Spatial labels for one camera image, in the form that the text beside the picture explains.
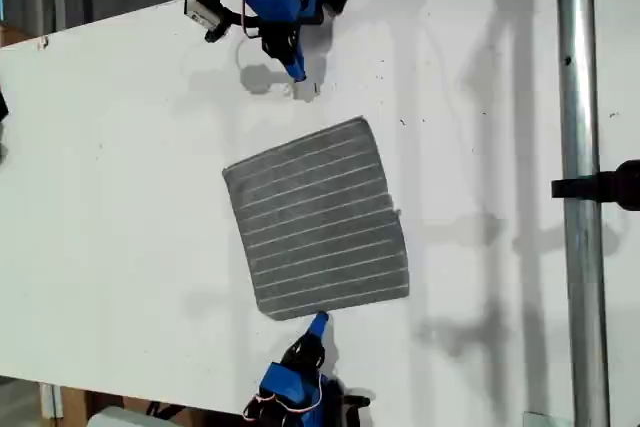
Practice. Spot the black clamp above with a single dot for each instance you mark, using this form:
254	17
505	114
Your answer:
600	187

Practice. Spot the white table leg bracket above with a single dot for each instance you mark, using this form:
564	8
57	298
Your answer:
51	399

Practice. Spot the black camera box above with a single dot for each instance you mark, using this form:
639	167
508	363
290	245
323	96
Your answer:
202	9

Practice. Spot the black object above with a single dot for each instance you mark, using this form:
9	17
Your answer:
3	107

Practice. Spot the steel post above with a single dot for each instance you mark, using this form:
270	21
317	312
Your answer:
580	147

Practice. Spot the grey striped towel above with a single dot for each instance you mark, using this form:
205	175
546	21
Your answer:
315	217

